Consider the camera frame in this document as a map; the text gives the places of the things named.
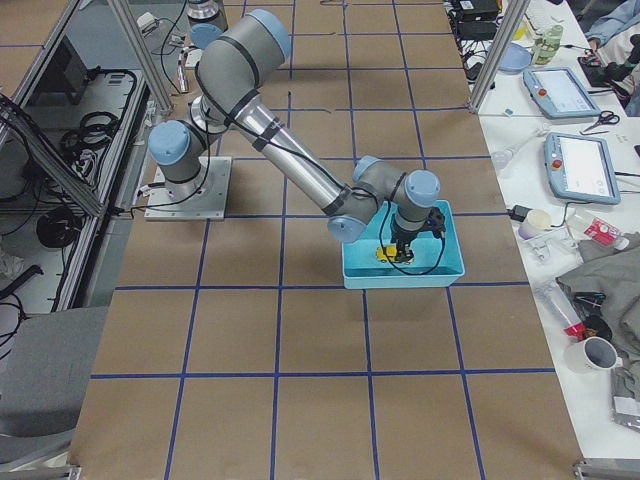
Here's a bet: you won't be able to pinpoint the teach pendant tablet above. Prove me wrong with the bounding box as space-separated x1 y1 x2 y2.
543 132 621 205
522 68 601 119

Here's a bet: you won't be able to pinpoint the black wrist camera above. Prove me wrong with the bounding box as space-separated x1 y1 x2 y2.
425 207 446 239

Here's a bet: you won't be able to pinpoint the clear tube red cap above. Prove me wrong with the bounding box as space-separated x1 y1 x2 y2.
534 281 586 341

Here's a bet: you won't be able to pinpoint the upper teach pendant tablet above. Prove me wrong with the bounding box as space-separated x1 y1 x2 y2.
522 68 601 119

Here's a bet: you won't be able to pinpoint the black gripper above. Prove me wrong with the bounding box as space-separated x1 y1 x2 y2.
391 212 428 263

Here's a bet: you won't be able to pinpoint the black handled scissors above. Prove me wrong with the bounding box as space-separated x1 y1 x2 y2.
580 110 620 135

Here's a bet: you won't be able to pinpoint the plastic bottle red label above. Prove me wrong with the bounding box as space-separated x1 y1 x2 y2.
566 209 630 250

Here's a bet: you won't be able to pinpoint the green drink bottle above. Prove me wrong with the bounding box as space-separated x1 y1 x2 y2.
532 24 564 66

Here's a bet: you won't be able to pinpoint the white ceramic mug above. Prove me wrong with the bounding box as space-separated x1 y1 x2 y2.
564 337 623 373

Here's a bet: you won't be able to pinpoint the paper cup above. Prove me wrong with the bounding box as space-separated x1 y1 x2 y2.
518 209 552 240

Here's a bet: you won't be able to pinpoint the lower teach pendant tablet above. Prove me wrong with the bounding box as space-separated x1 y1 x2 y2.
543 132 621 205

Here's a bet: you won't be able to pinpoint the aluminium frame post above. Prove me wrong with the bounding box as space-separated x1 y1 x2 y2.
468 0 530 114

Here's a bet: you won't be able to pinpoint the blue plastic plate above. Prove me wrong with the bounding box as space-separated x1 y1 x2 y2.
499 42 532 74

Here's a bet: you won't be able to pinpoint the grey cloth pile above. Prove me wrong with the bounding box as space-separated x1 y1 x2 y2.
556 241 639 376

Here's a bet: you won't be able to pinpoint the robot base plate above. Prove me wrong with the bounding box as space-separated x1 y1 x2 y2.
144 155 232 221

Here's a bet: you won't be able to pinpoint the yellow beetle toy car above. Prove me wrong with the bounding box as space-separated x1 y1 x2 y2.
376 245 414 264

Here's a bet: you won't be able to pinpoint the teal plastic storage bin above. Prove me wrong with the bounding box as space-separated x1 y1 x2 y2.
342 200 465 289

